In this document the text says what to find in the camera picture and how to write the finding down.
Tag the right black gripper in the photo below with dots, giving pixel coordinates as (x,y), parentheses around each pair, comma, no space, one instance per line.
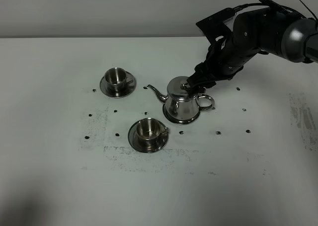
(223,62)

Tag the stainless steel teapot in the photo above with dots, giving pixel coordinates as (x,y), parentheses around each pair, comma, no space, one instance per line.
(180,102)

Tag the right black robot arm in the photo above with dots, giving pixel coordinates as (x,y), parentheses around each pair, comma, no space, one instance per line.
(285,34)

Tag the steel saucer under teapot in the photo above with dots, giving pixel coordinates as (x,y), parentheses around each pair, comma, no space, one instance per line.
(178,121)

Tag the near stainless steel teacup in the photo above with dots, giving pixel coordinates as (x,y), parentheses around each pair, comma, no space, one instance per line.
(150,130)

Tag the stainless steel teacup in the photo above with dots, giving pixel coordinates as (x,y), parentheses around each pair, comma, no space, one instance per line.
(116,79)
(150,130)

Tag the far stainless steel saucer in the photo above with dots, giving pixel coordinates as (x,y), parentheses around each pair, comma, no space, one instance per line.
(127,90)

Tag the stainless steel saucer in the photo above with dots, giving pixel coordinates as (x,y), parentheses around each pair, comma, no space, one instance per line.
(127,90)
(136,145)

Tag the far stainless steel teacup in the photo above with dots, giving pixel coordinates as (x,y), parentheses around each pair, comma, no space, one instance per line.
(116,79)

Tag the near stainless steel saucer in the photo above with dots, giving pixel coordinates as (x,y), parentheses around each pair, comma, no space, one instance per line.
(136,145)

